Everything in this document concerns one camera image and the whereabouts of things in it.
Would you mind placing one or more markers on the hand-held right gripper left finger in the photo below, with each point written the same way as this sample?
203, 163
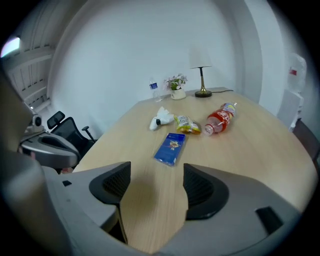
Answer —
110, 185

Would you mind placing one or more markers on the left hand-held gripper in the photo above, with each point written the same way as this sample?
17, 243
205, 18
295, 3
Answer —
31, 140

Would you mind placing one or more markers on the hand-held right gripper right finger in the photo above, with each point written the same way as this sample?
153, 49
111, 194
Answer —
205, 192

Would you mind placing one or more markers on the blue packet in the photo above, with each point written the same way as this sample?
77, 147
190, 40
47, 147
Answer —
170, 150

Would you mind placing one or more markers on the gold wrapper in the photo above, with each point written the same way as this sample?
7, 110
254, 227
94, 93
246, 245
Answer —
186, 125

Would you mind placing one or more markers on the clear plastic bottle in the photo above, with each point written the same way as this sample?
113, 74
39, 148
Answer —
221, 118

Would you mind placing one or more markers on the white paper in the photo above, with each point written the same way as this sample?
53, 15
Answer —
162, 117

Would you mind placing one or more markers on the black office chair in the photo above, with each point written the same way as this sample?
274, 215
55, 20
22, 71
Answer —
70, 132

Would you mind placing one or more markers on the brass lamp base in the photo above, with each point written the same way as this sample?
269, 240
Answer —
203, 92

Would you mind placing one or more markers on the clear water bottle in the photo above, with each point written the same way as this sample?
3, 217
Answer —
155, 91

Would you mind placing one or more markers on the pink flowers in white pot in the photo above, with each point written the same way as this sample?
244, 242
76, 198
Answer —
177, 87

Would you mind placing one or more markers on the white water dispenser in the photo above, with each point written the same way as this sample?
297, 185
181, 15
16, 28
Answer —
290, 110

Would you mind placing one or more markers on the ceiling tube light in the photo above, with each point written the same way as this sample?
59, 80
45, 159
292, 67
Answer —
10, 47

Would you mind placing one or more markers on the large clear water jug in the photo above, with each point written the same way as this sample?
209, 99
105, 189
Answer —
297, 72

